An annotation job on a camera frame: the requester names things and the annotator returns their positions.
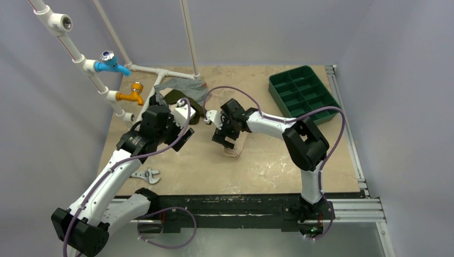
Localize beige underwear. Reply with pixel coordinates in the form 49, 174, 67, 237
221, 132, 249, 160

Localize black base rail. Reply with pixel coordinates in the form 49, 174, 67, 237
136, 193, 336, 235

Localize green compartment tray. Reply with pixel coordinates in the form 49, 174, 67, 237
268, 65, 340, 118

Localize purple cable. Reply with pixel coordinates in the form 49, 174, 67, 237
202, 86, 346, 242
62, 97, 198, 257

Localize striped grey underwear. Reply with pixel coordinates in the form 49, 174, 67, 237
154, 78, 208, 104

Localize orange tap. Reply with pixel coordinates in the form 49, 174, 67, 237
115, 82, 145, 106

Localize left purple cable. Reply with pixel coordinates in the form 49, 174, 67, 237
62, 97, 198, 257

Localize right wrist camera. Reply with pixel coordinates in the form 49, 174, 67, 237
204, 110, 224, 130

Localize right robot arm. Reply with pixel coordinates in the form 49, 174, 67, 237
204, 99, 330, 218

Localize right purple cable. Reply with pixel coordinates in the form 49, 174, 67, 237
202, 86, 346, 242

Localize blue tap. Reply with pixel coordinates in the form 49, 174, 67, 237
94, 50, 131, 77

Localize adjustable wrench red handle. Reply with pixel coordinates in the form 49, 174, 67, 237
130, 168, 161, 185

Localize white PVC pipe frame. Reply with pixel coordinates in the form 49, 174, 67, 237
29, 1, 201, 127

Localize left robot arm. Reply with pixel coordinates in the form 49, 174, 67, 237
51, 99, 196, 256

